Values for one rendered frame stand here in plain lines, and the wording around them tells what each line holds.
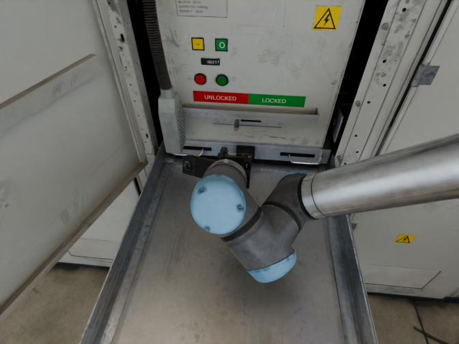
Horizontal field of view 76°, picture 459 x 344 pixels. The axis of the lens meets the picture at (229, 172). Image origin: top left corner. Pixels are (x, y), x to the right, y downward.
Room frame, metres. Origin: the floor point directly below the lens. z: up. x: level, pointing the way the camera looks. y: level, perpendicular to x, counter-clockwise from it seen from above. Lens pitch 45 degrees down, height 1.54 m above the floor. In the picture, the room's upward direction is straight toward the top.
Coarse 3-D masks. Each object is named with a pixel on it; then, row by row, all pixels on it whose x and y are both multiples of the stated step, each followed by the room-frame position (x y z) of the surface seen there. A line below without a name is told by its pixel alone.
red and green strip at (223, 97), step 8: (200, 96) 0.76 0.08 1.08; (208, 96) 0.76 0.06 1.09; (216, 96) 0.75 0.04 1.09; (224, 96) 0.75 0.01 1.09; (232, 96) 0.75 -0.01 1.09; (240, 96) 0.75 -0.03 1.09; (248, 96) 0.75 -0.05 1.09; (256, 96) 0.74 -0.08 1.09; (264, 96) 0.74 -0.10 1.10; (272, 96) 0.74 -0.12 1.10; (280, 96) 0.74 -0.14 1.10; (288, 96) 0.73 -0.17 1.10; (296, 96) 0.73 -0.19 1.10; (304, 96) 0.73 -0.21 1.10; (264, 104) 0.74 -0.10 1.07; (272, 104) 0.74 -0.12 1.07; (280, 104) 0.74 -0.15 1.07; (288, 104) 0.73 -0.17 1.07; (296, 104) 0.73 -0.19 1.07; (304, 104) 0.73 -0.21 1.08
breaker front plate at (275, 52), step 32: (160, 0) 0.77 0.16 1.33; (256, 0) 0.75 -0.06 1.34; (288, 0) 0.74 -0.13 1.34; (320, 0) 0.73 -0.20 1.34; (352, 0) 0.72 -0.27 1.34; (160, 32) 0.77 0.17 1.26; (192, 32) 0.76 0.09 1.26; (224, 32) 0.75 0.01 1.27; (256, 32) 0.75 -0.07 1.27; (288, 32) 0.74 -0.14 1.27; (320, 32) 0.73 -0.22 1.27; (352, 32) 0.72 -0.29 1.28; (192, 64) 0.76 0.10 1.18; (224, 64) 0.75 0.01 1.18; (256, 64) 0.74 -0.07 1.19; (288, 64) 0.74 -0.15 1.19; (320, 64) 0.73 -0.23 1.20; (192, 96) 0.76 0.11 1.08; (320, 96) 0.73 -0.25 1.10; (192, 128) 0.76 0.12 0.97; (224, 128) 0.75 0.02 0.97; (256, 128) 0.74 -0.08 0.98; (288, 128) 0.73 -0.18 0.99; (320, 128) 0.72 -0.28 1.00
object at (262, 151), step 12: (192, 144) 0.75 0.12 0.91; (204, 144) 0.75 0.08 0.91; (216, 144) 0.74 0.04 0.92; (228, 144) 0.74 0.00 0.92; (240, 144) 0.74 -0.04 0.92; (252, 144) 0.74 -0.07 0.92; (264, 144) 0.74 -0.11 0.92; (276, 144) 0.74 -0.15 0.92; (324, 144) 0.74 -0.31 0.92; (264, 156) 0.73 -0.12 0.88; (276, 156) 0.72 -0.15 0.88; (300, 156) 0.72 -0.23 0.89; (312, 156) 0.71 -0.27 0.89; (324, 156) 0.71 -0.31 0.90
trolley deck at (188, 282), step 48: (192, 192) 0.60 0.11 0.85; (192, 240) 0.43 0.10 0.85; (144, 288) 0.30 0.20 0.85; (192, 288) 0.30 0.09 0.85; (240, 288) 0.30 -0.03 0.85; (288, 288) 0.30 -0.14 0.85; (336, 288) 0.30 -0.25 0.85; (144, 336) 0.19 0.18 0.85; (192, 336) 0.19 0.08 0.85; (240, 336) 0.19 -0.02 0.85; (288, 336) 0.19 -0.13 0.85; (336, 336) 0.19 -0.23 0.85
